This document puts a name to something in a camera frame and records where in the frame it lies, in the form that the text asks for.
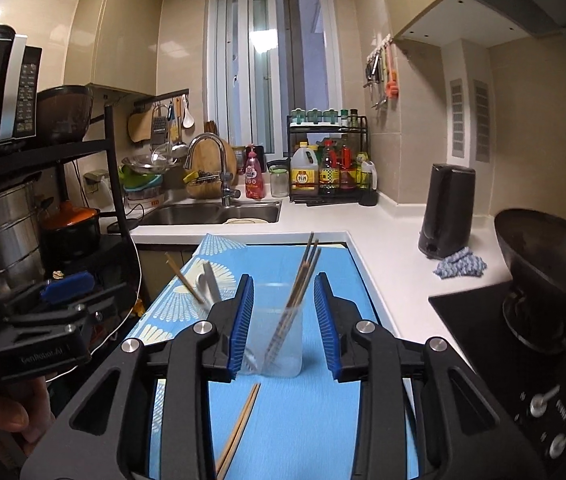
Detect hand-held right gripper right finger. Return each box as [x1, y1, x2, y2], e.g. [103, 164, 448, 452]
[313, 272, 548, 480]

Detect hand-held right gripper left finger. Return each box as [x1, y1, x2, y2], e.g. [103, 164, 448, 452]
[20, 274, 255, 480]

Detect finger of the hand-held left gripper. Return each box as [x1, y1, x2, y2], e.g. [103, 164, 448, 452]
[0, 270, 136, 330]

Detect clear plastic measuring cup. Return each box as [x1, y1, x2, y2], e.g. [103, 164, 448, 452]
[235, 280, 306, 378]

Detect white handled fork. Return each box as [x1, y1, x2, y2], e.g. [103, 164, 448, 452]
[203, 261, 224, 306]

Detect orange lidded black pot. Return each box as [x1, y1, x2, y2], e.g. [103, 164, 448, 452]
[38, 200, 102, 261]

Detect large steel pot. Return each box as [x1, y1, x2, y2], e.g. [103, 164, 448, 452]
[0, 182, 46, 286]

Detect blue patterned mat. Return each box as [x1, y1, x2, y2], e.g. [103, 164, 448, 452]
[125, 232, 421, 480]

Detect stainless steel sink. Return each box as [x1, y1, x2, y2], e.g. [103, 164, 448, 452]
[135, 200, 284, 226]

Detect green plastic basin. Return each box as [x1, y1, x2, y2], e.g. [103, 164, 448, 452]
[118, 165, 164, 196]

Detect black kitchen shelf rack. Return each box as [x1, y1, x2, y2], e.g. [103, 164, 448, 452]
[0, 102, 144, 311]

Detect glass jar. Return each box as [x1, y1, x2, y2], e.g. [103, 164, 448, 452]
[269, 165, 290, 198]

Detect pink dish soap bottle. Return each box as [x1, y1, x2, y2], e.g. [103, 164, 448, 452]
[244, 144, 266, 200]

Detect black glass cooktop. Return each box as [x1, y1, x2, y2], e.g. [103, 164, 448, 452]
[428, 280, 566, 480]

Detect yellow oil jug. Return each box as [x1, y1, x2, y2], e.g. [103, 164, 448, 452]
[290, 142, 320, 196]

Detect blue checked dish cloth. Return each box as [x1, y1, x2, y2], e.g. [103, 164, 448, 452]
[433, 247, 488, 281]

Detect red capped sauce bottle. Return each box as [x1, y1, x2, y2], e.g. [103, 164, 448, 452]
[319, 139, 341, 195]

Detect green yellow bottle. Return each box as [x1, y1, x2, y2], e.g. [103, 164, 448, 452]
[355, 152, 378, 206]

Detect round wooden cutting board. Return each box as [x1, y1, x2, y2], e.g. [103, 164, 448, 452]
[185, 137, 238, 198]

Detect black countertop appliance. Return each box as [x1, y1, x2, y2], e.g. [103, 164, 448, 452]
[418, 162, 478, 260]

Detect dark bowl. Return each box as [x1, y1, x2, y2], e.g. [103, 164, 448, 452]
[37, 85, 94, 143]

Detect hanging wooden cutting board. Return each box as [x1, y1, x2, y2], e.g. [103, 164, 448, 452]
[128, 110, 156, 143]

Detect chrome sink faucet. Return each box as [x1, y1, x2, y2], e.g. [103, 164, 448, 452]
[183, 132, 241, 208]

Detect black spice rack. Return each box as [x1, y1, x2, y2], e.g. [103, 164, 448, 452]
[287, 115, 371, 206]

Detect row of spice jars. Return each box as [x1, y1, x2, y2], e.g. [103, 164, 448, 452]
[290, 107, 358, 128]

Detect black stove burner grate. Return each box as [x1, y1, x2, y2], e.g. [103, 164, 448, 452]
[502, 285, 566, 356]

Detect silver stove knob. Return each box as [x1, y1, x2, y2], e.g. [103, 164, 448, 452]
[549, 425, 566, 458]
[530, 385, 561, 418]

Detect black wok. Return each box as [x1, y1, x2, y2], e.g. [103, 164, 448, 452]
[494, 208, 566, 311]

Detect white framed window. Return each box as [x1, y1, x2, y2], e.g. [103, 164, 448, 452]
[208, 0, 341, 156]

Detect orange hanging kitchen tool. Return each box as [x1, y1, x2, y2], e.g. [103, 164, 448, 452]
[385, 45, 400, 97]

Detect hanging metal kitchen tools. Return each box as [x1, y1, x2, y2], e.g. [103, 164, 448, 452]
[363, 50, 388, 108]

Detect black hanging rail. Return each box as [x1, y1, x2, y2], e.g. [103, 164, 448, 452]
[135, 89, 190, 108]

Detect wall vent grille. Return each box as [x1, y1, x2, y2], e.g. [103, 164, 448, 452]
[450, 78, 464, 156]
[474, 80, 491, 163]

